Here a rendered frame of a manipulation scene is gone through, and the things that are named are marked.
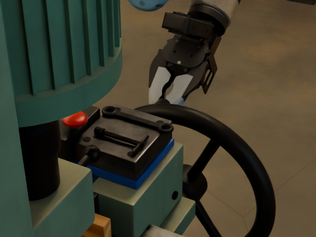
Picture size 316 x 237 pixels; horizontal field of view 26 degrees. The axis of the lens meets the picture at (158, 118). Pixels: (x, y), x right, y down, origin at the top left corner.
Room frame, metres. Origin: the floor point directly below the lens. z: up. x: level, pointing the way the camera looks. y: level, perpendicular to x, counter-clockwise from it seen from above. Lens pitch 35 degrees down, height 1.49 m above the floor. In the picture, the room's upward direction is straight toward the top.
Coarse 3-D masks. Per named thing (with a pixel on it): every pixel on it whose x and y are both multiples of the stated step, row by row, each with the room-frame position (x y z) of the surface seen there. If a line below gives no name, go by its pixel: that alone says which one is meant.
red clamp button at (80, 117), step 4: (80, 112) 0.68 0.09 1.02; (68, 116) 0.68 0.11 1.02; (72, 116) 0.68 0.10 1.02; (76, 116) 0.68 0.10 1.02; (80, 116) 0.68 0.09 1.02; (84, 116) 0.68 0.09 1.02; (64, 120) 0.67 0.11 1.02; (68, 120) 0.67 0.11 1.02; (72, 120) 0.67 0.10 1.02; (76, 120) 0.67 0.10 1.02; (80, 120) 0.67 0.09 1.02; (84, 120) 0.67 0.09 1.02; (64, 124) 0.67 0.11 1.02; (68, 124) 0.66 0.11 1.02; (72, 124) 0.66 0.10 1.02; (76, 124) 0.66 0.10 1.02; (80, 124) 0.66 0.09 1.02; (84, 124) 0.67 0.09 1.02
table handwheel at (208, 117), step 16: (160, 112) 0.80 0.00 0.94; (176, 112) 0.79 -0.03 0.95; (192, 112) 0.79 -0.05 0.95; (192, 128) 0.78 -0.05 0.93; (208, 128) 0.77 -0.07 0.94; (224, 128) 0.76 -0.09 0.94; (208, 144) 0.77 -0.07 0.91; (224, 144) 0.75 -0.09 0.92; (240, 144) 0.75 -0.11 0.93; (208, 160) 0.77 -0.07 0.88; (240, 160) 0.74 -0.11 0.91; (256, 160) 0.74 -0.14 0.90; (192, 176) 0.78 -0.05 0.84; (256, 176) 0.73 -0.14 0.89; (192, 192) 0.77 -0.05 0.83; (256, 192) 0.73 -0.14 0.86; (272, 192) 0.73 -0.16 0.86; (256, 208) 0.73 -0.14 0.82; (272, 208) 0.72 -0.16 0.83; (208, 224) 0.77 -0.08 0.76; (256, 224) 0.73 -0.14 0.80; (272, 224) 0.72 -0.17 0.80
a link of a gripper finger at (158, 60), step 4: (160, 52) 0.98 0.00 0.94; (156, 56) 0.97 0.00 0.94; (160, 56) 0.97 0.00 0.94; (156, 60) 0.97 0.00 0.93; (160, 60) 0.97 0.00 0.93; (164, 60) 0.96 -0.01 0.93; (152, 64) 0.96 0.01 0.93; (156, 64) 0.96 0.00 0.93; (160, 64) 0.96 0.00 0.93; (164, 64) 0.96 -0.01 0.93; (152, 68) 0.96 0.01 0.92; (156, 68) 0.95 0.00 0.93; (152, 72) 0.95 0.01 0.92; (152, 76) 0.94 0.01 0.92; (152, 80) 0.94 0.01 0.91
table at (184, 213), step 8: (184, 200) 0.70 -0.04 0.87; (192, 200) 0.70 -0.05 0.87; (176, 208) 0.68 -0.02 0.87; (184, 208) 0.68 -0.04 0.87; (192, 208) 0.69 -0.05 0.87; (168, 216) 0.67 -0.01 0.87; (176, 216) 0.67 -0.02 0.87; (184, 216) 0.67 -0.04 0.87; (192, 216) 0.69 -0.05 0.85; (168, 224) 0.65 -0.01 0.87; (176, 224) 0.65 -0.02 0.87; (184, 224) 0.67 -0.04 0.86; (144, 232) 0.61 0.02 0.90; (152, 232) 0.61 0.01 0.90; (160, 232) 0.61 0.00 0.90; (168, 232) 0.61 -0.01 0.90; (176, 232) 0.64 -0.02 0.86
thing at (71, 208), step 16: (64, 160) 0.53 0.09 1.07; (64, 176) 0.51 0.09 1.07; (80, 176) 0.51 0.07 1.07; (64, 192) 0.49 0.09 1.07; (80, 192) 0.50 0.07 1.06; (32, 208) 0.46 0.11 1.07; (48, 208) 0.46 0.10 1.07; (64, 208) 0.48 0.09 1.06; (80, 208) 0.50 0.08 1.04; (32, 224) 0.44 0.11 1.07; (48, 224) 0.45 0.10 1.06; (64, 224) 0.47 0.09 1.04; (80, 224) 0.50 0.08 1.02
